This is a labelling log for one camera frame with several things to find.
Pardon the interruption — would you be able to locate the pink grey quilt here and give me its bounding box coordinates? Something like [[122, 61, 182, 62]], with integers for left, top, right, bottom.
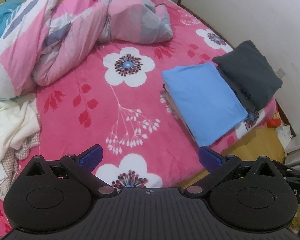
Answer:
[[0, 0, 174, 98]]

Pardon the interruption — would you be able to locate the dark grey folded garment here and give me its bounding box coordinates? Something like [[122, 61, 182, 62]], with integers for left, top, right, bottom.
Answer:
[[212, 40, 283, 111]]

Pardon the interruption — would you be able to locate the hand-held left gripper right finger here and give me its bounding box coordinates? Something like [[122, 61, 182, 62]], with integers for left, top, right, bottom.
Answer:
[[184, 146, 277, 198]]

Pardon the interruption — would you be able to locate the blue t-shirt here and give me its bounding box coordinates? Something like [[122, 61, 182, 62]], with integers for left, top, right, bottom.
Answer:
[[161, 63, 249, 147]]

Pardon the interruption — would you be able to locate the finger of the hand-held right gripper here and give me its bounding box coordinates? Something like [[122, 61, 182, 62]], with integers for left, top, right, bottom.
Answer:
[[273, 160, 300, 181]]

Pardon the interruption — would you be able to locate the white crumpled paper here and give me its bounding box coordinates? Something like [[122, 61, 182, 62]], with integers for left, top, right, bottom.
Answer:
[[277, 124, 297, 143]]

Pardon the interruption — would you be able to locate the beige checked cloth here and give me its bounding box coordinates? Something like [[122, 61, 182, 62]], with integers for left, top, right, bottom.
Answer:
[[0, 132, 42, 200]]

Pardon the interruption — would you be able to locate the cream fleece garment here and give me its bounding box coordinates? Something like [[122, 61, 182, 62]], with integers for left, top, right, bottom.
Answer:
[[0, 96, 40, 165]]

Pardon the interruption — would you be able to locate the pink floral blanket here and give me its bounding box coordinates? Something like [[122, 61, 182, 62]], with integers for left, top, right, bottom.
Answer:
[[0, 0, 278, 240]]

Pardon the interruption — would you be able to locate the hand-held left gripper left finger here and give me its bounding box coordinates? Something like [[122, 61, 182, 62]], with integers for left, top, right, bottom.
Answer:
[[26, 144, 117, 198]]

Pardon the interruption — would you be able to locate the orange toy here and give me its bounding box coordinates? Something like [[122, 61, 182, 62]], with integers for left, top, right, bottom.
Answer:
[[267, 117, 282, 128]]

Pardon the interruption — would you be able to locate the blue cartoon quilt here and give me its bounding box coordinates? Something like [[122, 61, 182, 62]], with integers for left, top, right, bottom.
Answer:
[[0, 1, 24, 115]]

